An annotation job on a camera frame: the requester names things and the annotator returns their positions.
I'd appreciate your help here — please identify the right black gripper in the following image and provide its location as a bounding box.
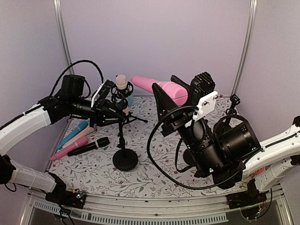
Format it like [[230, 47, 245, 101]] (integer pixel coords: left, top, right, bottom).
[[152, 76, 227, 177]]

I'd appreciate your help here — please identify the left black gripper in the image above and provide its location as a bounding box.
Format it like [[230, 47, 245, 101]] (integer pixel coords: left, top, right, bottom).
[[69, 96, 126, 127]]

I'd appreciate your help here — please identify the pink microphone back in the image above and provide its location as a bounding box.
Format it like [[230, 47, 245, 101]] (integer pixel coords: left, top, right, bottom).
[[130, 75, 189, 106]]

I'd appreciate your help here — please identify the blue microphone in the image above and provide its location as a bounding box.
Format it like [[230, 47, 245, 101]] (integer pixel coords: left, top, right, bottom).
[[57, 120, 89, 150]]

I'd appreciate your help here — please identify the beige pink microphone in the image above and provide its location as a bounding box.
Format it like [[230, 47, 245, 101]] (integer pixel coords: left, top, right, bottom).
[[62, 126, 95, 149]]

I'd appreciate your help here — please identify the black microphone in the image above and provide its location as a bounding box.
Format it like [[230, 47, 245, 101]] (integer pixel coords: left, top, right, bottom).
[[67, 137, 110, 157]]

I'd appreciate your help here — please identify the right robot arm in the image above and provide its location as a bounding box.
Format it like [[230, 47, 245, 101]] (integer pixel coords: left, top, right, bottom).
[[151, 73, 300, 204]]

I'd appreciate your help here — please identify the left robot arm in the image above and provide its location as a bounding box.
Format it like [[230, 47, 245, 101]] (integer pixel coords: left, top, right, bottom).
[[0, 75, 127, 203]]

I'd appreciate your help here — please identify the black tripod shockmount stand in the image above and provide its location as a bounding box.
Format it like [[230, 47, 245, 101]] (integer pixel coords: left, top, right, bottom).
[[110, 75, 149, 127]]

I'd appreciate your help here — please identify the beige microphone in shockmount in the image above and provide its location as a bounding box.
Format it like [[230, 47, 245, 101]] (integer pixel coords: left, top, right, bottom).
[[115, 74, 129, 116]]

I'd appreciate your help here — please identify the light blue cup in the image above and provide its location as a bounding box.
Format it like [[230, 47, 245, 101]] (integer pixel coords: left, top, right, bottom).
[[127, 95, 134, 107]]

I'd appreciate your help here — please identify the floral table mat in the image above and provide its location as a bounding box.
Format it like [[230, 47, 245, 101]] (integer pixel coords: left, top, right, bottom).
[[50, 96, 226, 198]]

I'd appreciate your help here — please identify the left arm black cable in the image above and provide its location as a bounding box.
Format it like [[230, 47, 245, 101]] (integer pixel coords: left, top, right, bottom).
[[50, 60, 105, 97]]

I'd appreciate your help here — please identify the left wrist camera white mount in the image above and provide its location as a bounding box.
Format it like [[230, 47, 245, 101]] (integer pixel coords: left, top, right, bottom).
[[91, 80, 112, 108]]

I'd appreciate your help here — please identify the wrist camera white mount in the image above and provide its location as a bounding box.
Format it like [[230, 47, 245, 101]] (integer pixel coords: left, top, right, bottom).
[[91, 80, 112, 108], [193, 91, 218, 121]]

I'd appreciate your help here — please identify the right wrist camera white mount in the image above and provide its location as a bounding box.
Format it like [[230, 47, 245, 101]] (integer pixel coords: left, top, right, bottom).
[[193, 91, 218, 121]]

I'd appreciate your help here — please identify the left aluminium frame post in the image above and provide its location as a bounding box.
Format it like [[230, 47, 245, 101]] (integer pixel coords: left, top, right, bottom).
[[53, 0, 72, 66]]

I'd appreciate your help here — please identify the aluminium frame post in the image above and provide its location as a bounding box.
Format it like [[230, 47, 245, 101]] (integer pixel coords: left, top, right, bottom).
[[231, 0, 258, 95], [53, 0, 72, 66]]

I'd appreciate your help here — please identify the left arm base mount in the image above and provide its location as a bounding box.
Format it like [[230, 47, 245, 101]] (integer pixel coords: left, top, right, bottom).
[[45, 185, 86, 209]]

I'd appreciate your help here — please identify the right aluminium frame post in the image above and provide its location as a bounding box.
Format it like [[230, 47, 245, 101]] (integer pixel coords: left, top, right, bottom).
[[231, 0, 258, 95]]

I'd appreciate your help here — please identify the front aluminium rail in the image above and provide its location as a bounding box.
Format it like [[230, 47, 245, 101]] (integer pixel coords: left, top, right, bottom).
[[20, 182, 295, 225]]

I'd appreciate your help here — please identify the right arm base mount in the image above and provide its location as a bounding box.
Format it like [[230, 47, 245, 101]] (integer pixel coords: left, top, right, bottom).
[[226, 180, 267, 209]]

